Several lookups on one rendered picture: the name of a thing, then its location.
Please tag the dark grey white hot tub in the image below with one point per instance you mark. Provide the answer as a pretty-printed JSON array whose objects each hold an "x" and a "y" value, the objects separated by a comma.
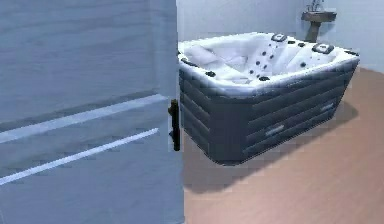
[{"x": 266, "y": 100}]

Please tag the pale blue room door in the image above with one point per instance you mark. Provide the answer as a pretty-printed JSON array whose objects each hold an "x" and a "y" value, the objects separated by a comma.
[{"x": 83, "y": 110}]

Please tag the grey pedestal sink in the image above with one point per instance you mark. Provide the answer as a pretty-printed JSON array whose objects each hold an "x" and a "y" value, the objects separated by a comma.
[{"x": 316, "y": 18}]

